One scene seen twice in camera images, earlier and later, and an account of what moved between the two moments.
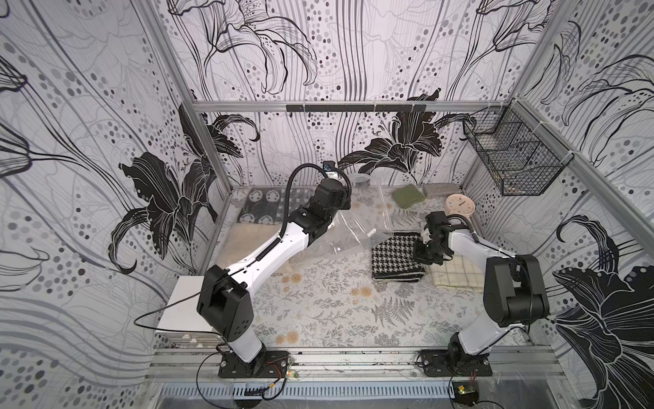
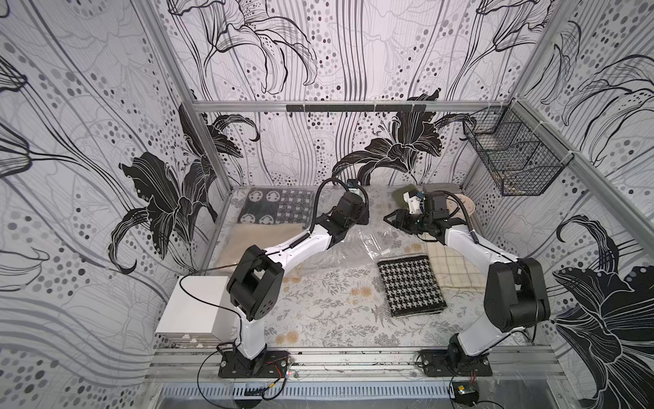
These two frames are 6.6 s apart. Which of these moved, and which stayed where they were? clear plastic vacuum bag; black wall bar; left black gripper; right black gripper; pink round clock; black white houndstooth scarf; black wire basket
Moved: right black gripper; clear plastic vacuum bag; left black gripper; black white houndstooth scarf
Stayed: black wall bar; black wire basket; pink round clock
